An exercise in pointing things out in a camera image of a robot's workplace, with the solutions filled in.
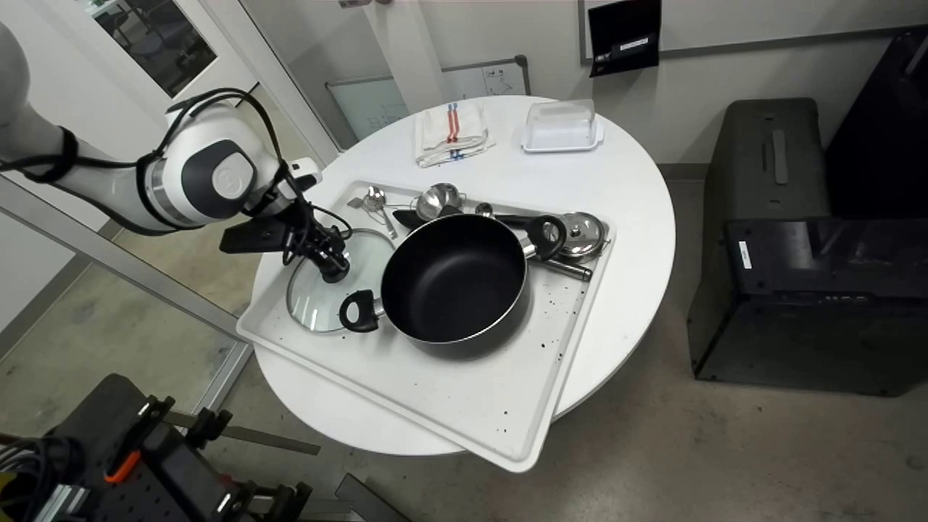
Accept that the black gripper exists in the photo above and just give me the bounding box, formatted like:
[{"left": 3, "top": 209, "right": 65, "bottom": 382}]
[{"left": 281, "top": 203, "right": 352, "bottom": 285}]

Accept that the round glass pot lid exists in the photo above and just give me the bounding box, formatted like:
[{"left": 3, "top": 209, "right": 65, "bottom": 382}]
[{"left": 288, "top": 228, "right": 396, "bottom": 334}]

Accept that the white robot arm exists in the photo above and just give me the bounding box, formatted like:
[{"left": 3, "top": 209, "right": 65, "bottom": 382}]
[{"left": 0, "top": 25, "right": 352, "bottom": 285}]

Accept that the black nonstick pot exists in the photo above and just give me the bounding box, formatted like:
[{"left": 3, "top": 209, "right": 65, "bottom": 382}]
[{"left": 341, "top": 214, "right": 565, "bottom": 348}]

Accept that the small steel lid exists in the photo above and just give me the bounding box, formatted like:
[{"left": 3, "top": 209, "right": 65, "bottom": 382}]
[{"left": 559, "top": 212, "right": 609, "bottom": 260}]

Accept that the steel spoon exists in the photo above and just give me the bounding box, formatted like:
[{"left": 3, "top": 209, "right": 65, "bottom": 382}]
[{"left": 348, "top": 185, "right": 397, "bottom": 235}]

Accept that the steel ladle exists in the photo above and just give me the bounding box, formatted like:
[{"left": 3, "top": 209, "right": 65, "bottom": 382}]
[{"left": 416, "top": 182, "right": 493, "bottom": 221}]

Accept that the round white table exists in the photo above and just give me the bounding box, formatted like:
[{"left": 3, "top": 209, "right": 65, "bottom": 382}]
[{"left": 255, "top": 96, "right": 677, "bottom": 454}]

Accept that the white plastic tray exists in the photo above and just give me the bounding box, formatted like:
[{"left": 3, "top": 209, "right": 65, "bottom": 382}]
[{"left": 238, "top": 247, "right": 613, "bottom": 473}]

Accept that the clear plastic butter dish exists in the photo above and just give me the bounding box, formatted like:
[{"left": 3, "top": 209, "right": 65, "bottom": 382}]
[{"left": 519, "top": 98, "right": 603, "bottom": 153}]

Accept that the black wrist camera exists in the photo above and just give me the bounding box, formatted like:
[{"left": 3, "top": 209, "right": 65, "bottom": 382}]
[{"left": 220, "top": 216, "right": 291, "bottom": 253}]

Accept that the black wall sign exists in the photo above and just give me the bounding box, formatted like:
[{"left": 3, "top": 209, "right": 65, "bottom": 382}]
[{"left": 590, "top": 0, "right": 661, "bottom": 74}]

